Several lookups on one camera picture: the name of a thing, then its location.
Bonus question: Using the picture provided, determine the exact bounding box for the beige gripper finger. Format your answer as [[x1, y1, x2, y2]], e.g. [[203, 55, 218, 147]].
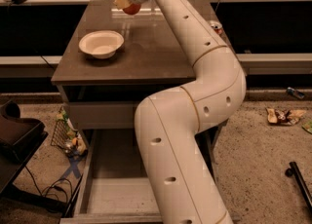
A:
[[115, 0, 132, 10]]

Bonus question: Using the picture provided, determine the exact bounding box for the red apple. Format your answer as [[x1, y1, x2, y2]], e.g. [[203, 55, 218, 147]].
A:
[[123, 4, 141, 16]]

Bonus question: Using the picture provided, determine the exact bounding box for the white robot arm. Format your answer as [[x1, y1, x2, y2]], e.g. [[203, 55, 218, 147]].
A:
[[115, 0, 246, 224]]

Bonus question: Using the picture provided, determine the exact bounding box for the grey drawer cabinet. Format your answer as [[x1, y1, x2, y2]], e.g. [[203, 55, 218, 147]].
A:
[[51, 0, 248, 151]]

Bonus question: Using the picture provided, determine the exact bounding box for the closed top drawer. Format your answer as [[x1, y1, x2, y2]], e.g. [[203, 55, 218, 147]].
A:
[[63, 101, 137, 130]]

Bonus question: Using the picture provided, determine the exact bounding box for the open middle drawer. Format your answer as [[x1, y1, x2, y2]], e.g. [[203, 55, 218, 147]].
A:
[[60, 130, 234, 224]]

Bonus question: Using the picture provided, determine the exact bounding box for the white paper bowl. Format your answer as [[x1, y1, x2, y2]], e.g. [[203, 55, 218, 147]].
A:
[[79, 30, 124, 59]]

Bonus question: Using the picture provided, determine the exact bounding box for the orange soda can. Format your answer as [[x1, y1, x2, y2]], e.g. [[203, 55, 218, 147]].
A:
[[209, 20, 223, 35]]

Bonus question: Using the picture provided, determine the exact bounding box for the dark tray on stand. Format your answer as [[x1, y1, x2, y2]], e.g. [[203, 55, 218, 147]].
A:
[[0, 101, 48, 194]]

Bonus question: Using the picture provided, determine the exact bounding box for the small blue can on floor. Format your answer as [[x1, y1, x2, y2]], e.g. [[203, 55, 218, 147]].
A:
[[286, 87, 304, 99]]

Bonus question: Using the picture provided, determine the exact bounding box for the crumpled snack wrapper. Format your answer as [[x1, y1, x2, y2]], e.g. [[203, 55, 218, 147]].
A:
[[266, 108, 306, 126]]

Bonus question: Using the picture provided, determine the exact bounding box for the green packet on floor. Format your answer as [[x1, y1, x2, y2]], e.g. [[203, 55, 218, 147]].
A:
[[302, 121, 312, 134]]

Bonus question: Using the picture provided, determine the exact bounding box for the black metal leg with caster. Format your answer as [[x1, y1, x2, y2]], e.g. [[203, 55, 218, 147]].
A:
[[285, 162, 312, 214]]

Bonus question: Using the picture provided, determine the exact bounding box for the wire basket with items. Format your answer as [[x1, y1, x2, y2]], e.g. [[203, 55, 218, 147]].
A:
[[51, 107, 88, 157]]

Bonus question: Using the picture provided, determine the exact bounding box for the black cable on floor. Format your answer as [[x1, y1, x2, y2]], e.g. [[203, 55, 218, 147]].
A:
[[24, 166, 82, 217]]

